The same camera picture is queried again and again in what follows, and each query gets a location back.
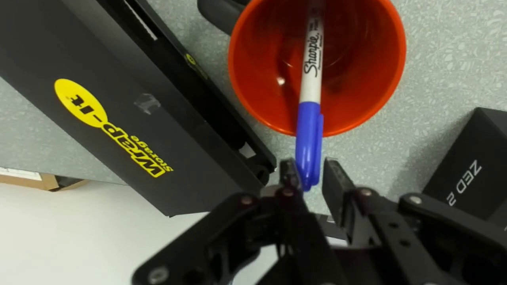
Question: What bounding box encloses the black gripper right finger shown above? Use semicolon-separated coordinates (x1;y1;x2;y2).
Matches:
322;157;507;285

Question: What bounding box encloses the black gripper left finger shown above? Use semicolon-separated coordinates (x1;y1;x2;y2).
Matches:
132;157;319;285

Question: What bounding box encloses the blue capped Sharpie marker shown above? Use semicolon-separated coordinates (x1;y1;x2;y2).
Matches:
293;0;327;194

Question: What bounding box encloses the orange plastic cup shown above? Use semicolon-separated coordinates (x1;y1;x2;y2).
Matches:
197;0;409;140

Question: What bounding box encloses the black box with yellow sticker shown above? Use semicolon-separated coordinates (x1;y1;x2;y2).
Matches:
0;0;277;219

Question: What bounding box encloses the brown cardboard box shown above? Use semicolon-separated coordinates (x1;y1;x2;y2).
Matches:
0;167;86;194

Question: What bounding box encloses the black ZED camera box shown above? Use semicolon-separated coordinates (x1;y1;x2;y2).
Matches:
422;107;507;226

